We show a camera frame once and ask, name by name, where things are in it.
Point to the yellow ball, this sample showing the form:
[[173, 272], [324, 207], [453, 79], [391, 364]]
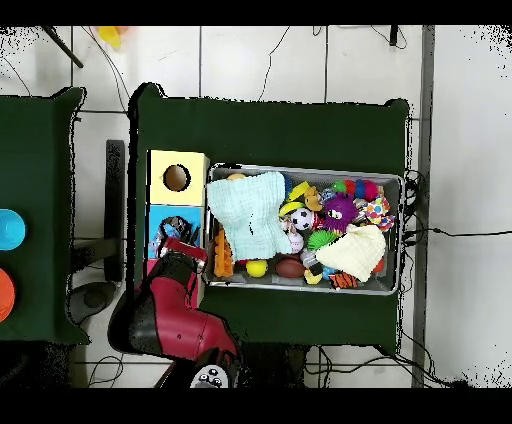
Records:
[[256, 268]]

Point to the light blue muslin cloth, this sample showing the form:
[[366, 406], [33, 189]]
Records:
[[248, 212]]

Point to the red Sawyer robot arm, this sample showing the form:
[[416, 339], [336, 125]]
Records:
[[180, 320]]

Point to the wooden box with three holes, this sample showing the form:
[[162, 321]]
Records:
[[180, 192]]

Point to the shallow mesh bin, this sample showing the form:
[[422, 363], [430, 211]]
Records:
[[360, 286]]

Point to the orange plastic toy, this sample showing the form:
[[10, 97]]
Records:
[[222, 260]]

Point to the black upright bar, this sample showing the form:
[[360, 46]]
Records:
[[114, 200]]

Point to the grey round base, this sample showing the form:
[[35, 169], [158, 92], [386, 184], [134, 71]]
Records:
[[94, 298]]

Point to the brown toy football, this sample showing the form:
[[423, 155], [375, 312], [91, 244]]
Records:
[[290, 268]]

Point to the white baseball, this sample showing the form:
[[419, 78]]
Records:
[[296, 241]]

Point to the black and white soccer ball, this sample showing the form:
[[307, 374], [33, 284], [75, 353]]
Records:
[[302, 218]]

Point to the green spiky ball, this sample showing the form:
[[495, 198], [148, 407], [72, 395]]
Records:
[[320, 240]]

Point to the brown plush bear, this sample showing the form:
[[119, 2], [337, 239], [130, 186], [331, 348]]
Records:
[[312, 197]]

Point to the dark green tablecloth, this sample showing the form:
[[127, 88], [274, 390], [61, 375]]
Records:
[[280, 132], [36, 180]]

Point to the purple spiky monster toy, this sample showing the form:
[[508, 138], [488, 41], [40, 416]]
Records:
[[340, 212]]

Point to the tiger plush toy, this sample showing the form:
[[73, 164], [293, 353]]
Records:
[[344, 280]]

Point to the cream muslin cloth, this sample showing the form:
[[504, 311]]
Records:
[[354, 250]]

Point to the blue bowl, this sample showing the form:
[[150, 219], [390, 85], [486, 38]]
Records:
[[10, 230]]

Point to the orange bowl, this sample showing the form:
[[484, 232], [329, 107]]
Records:
[[4, 296]]

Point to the polka dot cloth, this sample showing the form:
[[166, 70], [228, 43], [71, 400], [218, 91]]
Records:
[[376, 210]]

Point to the yellow floor object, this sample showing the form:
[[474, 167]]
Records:
[[110, 36]]

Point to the black rod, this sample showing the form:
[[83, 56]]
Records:
[[62, 47]]

